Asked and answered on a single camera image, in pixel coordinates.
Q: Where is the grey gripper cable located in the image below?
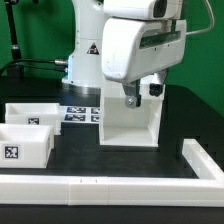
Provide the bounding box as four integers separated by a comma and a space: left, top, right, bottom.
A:
185, 0, 215, 37

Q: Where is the white L-shaped fence wall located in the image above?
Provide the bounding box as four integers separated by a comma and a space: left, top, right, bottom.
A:
0, 139, 224, 207

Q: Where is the lower black cable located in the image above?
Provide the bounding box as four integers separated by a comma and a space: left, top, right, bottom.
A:
6, 64, 69, 74

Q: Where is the upper black cable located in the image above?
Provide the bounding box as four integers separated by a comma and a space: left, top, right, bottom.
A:
0, 58, 70, 76

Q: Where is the white drawer tray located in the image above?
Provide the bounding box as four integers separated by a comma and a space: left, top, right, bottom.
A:
5, 103, 61, 135
0, 124, 54, 168

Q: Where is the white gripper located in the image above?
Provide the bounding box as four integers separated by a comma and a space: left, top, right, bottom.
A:
101, 18, 186, 109

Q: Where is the white drawer cabinet box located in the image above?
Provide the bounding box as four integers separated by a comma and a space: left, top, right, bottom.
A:
99, 81, 165, 147

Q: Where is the white marker tag sheet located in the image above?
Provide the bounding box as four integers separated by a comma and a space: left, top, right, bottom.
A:
60, 106, 100, 124

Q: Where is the white rear drawer tray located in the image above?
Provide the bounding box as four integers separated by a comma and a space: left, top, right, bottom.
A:
5, 103, 61, 135

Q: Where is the black camera stand pole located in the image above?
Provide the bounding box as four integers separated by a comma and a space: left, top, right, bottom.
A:
4, 0, 24, 79

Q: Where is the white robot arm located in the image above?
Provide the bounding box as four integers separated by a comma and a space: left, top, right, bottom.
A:
62, 0, 186, 108

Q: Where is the white front drawer tray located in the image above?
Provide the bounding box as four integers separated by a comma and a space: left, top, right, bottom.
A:
0, 124, 54, 168

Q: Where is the black cable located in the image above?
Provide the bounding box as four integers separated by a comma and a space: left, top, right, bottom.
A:
6, 64, 69, 74
0, 58, 70, 76

